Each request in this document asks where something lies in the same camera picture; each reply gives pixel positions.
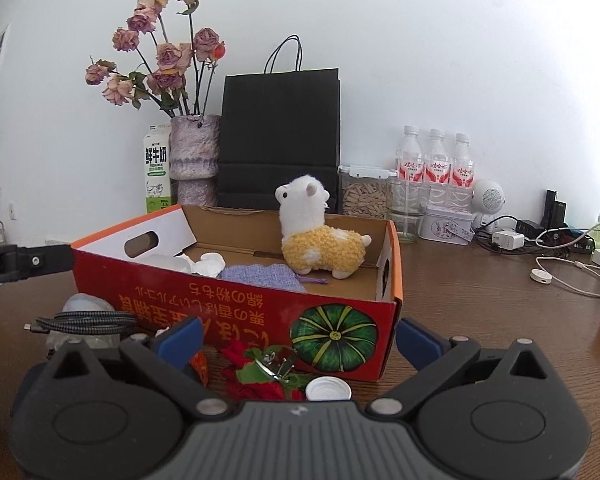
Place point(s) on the white crumpled tissue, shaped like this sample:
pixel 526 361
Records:
pixel 210 262

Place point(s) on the black paper shopping bag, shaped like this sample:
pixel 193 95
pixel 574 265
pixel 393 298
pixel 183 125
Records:
pixel 280 125

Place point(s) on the clear glass cup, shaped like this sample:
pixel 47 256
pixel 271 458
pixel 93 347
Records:
pixel 407 215

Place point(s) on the white round speaker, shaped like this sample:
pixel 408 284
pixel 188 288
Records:
pixel 490 200

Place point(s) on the silver metal clip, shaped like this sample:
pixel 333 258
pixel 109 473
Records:
pixel 272 366

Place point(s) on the dried pink rose bouquet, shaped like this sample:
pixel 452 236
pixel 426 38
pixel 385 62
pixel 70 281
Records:
pixel 167 57

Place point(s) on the white printed tin box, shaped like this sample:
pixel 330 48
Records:
pixel 445 225

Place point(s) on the small orange object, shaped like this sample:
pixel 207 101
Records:
pixel 200 367

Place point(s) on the white and green milk carton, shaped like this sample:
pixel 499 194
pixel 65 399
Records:
pixel 156 170

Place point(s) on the white wall socket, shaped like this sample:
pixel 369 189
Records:
pixel 13 210

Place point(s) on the red pumpkin print cardboard box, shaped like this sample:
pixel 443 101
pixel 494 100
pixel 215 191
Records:
pixel 180 287

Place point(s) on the red artificial flower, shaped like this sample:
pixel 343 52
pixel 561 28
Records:
pixel 255 390

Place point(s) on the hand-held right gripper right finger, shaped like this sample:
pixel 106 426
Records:
pixel 417 342

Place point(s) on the white and yellow alpaca plush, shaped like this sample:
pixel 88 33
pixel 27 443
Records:
pixel 320 250

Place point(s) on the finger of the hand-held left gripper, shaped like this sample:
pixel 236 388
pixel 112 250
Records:
pixel 45 260

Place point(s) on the clear seed jar white lid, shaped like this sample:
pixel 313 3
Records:
pixel 365 195

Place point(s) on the mottled grey ceramic vase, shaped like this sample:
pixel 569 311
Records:
pixel 195 155

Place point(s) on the water bottle red label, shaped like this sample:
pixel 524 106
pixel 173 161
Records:
pixel 410 162
pixel 437 165
pixel 462 167

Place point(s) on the purple fabric pouch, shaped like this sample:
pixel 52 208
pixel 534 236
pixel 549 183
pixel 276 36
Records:
pixel 260 276

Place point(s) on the black upright box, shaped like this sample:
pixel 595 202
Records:
pixel 551 207
pixel 561 215

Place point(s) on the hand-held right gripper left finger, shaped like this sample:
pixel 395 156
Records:
pixel 182 337

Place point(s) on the white charger cube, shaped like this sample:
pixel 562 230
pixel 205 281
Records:
pixel 510 240

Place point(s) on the black power adapter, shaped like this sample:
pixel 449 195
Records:
pixel 530 227

